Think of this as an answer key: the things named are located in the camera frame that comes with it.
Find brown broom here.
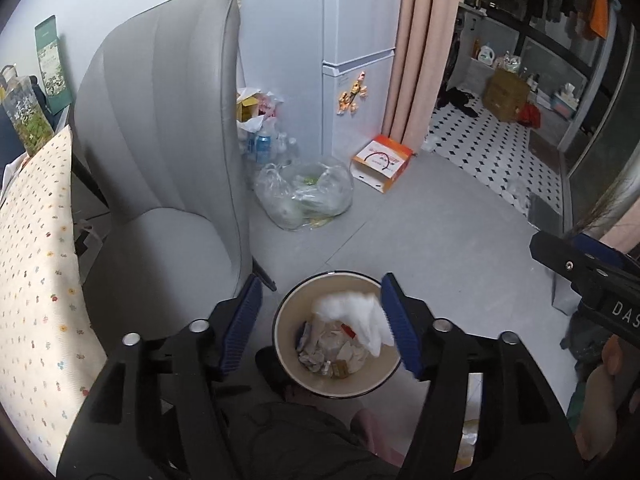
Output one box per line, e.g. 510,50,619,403
575,180,636,236

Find clear plastic bag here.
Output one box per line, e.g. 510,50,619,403
254,157,355,232

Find green box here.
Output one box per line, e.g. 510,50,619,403
34,15,76,113

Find red bag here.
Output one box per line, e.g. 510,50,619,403
515,102,543,128

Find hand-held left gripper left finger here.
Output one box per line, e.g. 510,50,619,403
56,274,264,480

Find large tea bottle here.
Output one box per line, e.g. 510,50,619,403
0,65,55,156

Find large cardboard box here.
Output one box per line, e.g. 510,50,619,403
482,67,531,122

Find navy lunch bag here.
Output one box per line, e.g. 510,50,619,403
0,76,51,166

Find plastic bag with yellow box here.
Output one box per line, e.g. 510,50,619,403
236,87,281,133

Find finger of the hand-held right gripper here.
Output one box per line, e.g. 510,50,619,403
570,232,640,281
530,230,603,307

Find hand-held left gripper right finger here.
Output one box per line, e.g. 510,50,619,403
380,272,586,480

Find fridge magnets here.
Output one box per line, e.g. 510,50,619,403
337,72,371,117

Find person's right hand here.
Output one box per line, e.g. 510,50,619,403
574,334,633,461

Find white fridge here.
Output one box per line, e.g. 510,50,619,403
320,0,406,158

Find pack of water bottles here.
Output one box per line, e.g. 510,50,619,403
247,127,301,166

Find cream trash bin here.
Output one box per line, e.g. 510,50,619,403
272,272,403,400

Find white tissue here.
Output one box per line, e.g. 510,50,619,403
312,289,396,353

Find pale tissue box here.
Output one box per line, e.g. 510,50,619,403
552,85,581,116

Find pink curtain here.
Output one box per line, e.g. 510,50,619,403
382,0,466,138

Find black clothes on floor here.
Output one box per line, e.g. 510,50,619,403
440,89,481,118

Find grey chair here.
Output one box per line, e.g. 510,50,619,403
70,0,276,341

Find orange white box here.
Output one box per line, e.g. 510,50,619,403
350,135,415,195

